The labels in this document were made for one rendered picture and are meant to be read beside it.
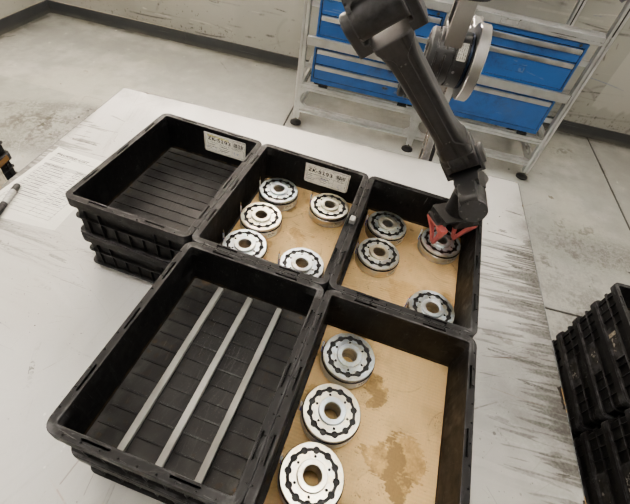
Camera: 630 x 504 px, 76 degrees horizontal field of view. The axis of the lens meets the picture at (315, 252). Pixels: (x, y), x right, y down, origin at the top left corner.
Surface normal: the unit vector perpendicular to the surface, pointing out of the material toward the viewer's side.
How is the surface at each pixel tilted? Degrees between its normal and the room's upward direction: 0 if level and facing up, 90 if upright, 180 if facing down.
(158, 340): 0
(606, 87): 90
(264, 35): 90
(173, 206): 0
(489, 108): 90
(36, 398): 0
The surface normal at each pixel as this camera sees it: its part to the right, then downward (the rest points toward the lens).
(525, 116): -0.22, 0.71
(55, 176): 0.13, -0.66
